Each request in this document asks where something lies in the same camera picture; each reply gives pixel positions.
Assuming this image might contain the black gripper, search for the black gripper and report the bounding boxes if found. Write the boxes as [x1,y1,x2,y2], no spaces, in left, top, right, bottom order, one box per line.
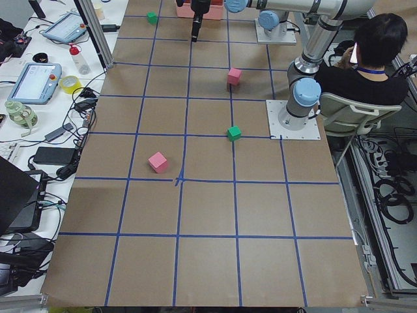
[190,0,211,42]

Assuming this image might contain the pink plastic bin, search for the pink plastic bin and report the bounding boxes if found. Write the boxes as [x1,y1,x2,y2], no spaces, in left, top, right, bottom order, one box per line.
[175,0,224,20]

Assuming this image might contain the green cube far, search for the green cube far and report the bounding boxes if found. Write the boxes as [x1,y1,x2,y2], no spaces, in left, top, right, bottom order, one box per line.
[147,12,158,25]

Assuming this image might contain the green cube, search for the green cube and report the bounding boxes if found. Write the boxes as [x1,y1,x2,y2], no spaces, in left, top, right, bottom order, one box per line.
[227,125,242,142]
[147,12,158,25]

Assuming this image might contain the pink cube near centre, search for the pink cube near centre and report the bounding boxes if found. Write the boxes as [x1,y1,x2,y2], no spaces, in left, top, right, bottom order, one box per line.
[227,68,242,86]

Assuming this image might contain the pink cube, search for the pink cube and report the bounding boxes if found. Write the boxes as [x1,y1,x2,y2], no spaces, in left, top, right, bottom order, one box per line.
[227,68,242,86]
[148,151,168,173]

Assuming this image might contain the green cube centre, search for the green cube centre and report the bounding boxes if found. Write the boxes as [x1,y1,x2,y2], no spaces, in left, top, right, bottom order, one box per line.
[227,125,242,142]

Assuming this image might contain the red cap squeeze bottle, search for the red cap squeeze bottle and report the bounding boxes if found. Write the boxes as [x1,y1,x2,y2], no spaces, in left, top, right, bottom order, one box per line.
[69,44,91,75]

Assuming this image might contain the teach pendant far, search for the teach pendant far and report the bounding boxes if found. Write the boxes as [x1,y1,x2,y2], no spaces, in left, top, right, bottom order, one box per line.
[42,12,87,44]

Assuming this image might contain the teach pendant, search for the teach pendant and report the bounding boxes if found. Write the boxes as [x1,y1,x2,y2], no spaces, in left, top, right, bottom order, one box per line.
[42,12,87,44]
[7,63,62,105]

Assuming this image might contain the yellow tape roll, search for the yellow tape roll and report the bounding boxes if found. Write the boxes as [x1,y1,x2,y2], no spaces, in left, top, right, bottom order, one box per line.
[59,76,83,95]

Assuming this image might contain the pink cube front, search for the pink cube front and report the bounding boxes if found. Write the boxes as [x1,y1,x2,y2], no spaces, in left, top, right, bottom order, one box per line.
[148,151,168,173]

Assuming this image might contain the teach pendant near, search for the teach pendant near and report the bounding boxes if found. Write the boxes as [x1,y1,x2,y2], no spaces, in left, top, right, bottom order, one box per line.
[7,63,62,105]

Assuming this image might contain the white office chair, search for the white office chair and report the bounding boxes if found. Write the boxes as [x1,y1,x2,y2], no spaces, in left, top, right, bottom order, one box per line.
[319,93,401,137]

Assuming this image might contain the seated person black shirt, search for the seated person black shirt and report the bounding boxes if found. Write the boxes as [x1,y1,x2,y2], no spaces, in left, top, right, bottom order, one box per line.
[315,13,409,106]

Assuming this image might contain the grey usb hub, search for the grey usb hub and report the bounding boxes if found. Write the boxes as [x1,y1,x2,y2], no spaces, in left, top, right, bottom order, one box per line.
[44,123,74,142]

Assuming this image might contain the black power adapter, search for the black power adapter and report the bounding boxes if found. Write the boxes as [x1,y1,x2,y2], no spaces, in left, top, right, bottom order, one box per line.
[33,147,76,166]

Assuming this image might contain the black laptop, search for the black laptop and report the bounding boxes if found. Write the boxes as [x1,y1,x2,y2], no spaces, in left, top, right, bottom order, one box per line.
[1,158,47,235]

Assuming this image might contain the aluminium frame post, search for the aluminium frame post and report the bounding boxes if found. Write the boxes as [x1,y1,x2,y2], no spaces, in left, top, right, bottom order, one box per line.
[74,0,114,69]

